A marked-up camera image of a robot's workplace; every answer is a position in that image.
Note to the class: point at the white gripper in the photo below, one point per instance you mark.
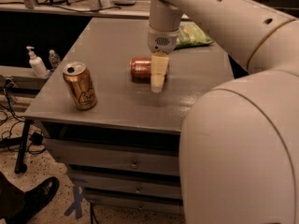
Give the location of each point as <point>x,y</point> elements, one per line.
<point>163,41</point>

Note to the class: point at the red coke can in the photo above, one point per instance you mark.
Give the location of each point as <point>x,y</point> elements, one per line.
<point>140,68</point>

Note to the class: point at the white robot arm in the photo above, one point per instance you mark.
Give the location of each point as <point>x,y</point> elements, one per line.
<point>238,149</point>

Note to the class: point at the gold sparkling water can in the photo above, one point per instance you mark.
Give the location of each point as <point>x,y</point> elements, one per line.
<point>79,83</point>

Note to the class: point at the green chip bag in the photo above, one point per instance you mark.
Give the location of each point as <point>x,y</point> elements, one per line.
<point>190,35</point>

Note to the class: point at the grey drawer cabinet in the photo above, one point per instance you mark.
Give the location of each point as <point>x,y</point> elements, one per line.
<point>124,151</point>

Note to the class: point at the small clear water bottle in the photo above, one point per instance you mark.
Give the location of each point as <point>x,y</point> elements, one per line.
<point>54,58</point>

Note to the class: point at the white pump soap bottle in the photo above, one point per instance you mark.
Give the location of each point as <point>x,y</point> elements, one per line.
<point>36,63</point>

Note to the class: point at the blue tape mark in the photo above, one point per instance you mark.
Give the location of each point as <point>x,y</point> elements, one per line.
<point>77,207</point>

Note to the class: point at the black table leg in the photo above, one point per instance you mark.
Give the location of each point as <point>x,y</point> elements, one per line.
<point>20,166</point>

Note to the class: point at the black leather shoe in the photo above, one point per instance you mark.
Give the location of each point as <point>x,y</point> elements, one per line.
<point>35,200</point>

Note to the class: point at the dark trouser leg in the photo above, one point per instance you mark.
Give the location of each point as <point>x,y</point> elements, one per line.
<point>12,199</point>

